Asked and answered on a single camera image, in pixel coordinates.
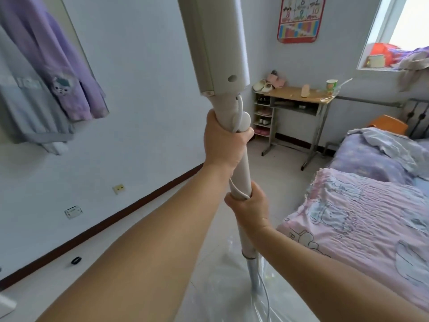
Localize black metal bed frame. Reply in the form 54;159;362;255
404;99;429;140

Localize white shoe rack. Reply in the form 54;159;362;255
252;90;276;138

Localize red plastic bag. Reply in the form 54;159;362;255
371;43;400;59

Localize person's right forearm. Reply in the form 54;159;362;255
248;226;429;322

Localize white flat object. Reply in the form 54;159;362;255
0;292;17;321

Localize white fan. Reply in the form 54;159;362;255
177;0;267;298

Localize white wall socket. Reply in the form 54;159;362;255
64;205;84;220

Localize grey heating pipe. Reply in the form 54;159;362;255
335;95;406;108

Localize purple clothes pile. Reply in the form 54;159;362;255
390;46;429;93

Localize wooden metal-legged desk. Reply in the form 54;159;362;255
261;85;338;172

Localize person's right hand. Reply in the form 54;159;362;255
223;181;273;234

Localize pink shoes pair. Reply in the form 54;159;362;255
266;73;287;88

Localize white shoes pair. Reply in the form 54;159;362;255
253;80;273;94

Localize grey white crumpled blanket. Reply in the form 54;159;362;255
347;127;429;172

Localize colourful number wall poster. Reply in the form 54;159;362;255
277;0;327;44

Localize person's left hand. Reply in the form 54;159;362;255
204;109;255;178

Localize light blue hanging garment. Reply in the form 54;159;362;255
0;23;75;155

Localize purple floral bed sheet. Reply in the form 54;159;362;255
326;132;418;185

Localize clear plastic sheet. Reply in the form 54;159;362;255
188;231;322;322

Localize person's left forearm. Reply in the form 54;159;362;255
35;162;235;322

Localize pink cartoon print quilt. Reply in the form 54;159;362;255
275;168;429;314

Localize white window frame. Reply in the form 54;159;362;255
356;0;429;73

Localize purple hanging garment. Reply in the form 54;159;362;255
0;0;110;122

